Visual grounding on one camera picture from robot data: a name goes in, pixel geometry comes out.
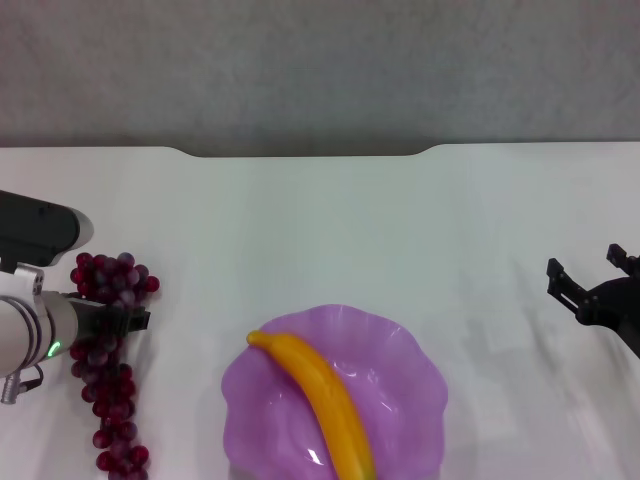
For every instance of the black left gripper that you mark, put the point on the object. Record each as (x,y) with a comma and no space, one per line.
(87,320)

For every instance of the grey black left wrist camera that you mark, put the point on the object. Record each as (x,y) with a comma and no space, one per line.
(35,230)

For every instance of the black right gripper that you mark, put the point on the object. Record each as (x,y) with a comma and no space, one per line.
(612,305)

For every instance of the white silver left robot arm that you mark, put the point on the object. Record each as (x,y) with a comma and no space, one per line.
(25,335)

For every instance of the dark red grape bunch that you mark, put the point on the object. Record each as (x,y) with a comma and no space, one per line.
(112,395)

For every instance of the yellow banana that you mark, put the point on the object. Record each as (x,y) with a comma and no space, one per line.
(325,390)

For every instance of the purple scalloped plastic plate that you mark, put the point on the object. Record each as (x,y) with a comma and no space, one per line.
(280,415)

